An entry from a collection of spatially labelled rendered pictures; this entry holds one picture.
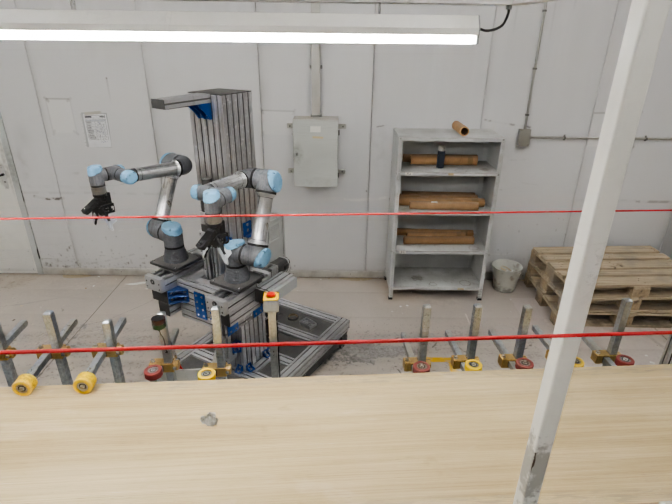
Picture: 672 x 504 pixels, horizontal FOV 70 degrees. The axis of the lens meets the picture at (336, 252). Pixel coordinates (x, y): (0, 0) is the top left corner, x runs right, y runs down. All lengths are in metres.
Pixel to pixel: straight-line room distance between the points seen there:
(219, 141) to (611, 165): 2.08
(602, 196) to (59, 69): 4.59
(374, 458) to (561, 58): 3.85
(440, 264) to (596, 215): 3.93
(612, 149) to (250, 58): 3.71
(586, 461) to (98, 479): 1.76
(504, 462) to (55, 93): 4.56
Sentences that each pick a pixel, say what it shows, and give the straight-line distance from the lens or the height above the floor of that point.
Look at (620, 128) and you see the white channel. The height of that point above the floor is 2.16.
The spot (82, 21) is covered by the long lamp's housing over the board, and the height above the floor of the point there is 2.35.
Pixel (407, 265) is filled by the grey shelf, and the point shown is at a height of 0.15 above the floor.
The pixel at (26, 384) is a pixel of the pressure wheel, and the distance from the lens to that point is 2.47.
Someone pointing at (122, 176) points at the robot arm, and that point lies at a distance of 2.81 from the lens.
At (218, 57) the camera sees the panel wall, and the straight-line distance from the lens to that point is 4.58.
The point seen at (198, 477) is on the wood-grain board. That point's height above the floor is 0.90.
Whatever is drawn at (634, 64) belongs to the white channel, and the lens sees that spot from 1.14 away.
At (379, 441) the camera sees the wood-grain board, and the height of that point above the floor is 0.90.
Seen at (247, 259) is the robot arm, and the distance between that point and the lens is 2.64.
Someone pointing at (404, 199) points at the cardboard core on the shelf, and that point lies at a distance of 4.42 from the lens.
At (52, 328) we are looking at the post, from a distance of 2.57.
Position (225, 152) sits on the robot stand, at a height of 1.73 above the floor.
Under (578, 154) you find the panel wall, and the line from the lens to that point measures 5.10.
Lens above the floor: 2.32
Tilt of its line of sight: 24 degrees down
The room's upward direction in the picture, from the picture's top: 1 degrees clockwise
